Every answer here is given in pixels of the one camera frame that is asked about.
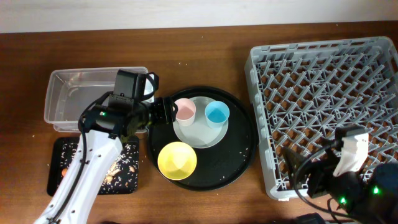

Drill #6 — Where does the food scraps pile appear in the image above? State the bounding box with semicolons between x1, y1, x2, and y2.
103;162;122;184

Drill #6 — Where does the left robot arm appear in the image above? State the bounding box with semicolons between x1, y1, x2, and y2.
36;70;178;223

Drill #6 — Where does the black round tray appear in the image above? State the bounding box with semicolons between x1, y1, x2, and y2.
146;85;258;191

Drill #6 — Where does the orange carrot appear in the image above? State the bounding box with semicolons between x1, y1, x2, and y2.
62;168;68;177

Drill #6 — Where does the light grey plate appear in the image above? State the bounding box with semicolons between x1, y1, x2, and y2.
173;96;229;149

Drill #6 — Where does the yellow bowl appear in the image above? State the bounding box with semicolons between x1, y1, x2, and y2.
157;142;197;180

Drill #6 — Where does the clear plastic storage bin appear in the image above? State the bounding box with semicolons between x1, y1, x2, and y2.
44;67;154;133

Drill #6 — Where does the blue cup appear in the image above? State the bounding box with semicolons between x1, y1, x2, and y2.
205;101;230;129

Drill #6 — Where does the black rectangular tray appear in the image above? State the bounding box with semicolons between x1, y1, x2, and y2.
47;136;139;196

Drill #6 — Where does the pink cup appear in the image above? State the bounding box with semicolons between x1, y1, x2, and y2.
175;98;197;126

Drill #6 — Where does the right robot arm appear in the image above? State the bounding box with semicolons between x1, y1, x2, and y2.
282;126;397;223

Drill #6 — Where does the grey dishwasher rack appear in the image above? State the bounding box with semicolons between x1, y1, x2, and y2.
244;37;397;201

